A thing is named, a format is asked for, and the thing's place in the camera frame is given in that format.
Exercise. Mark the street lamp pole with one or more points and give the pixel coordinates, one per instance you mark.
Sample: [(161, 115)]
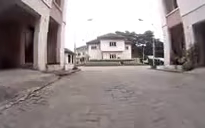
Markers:
[(153, 46)]

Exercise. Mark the green bush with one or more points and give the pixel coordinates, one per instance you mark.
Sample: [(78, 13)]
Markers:
[(190, 59)]

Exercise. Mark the pale building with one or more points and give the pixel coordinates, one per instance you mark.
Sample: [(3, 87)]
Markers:
[(81, 53)]

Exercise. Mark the beige building with balcony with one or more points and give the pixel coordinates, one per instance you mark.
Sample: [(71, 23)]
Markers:
[(196, 13)]

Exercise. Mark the beige building with pillars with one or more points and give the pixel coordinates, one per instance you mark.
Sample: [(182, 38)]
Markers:
[(40, 36)]

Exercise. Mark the low hedge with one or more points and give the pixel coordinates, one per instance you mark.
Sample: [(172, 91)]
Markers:
[(106, 62)]

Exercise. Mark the grey brick paved road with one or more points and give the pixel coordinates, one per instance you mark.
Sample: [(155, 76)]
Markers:
[(123, 96)]

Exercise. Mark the group of trees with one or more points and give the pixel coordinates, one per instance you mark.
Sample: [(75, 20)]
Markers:
[(143, 40)]

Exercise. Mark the small building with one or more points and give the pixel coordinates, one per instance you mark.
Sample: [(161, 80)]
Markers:
[(69, 55)]

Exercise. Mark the white house with dark roof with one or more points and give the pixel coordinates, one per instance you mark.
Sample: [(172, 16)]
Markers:
[(106, 46)]

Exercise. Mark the pale vehicle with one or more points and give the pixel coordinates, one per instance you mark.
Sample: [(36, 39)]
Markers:
[(155, 60)]

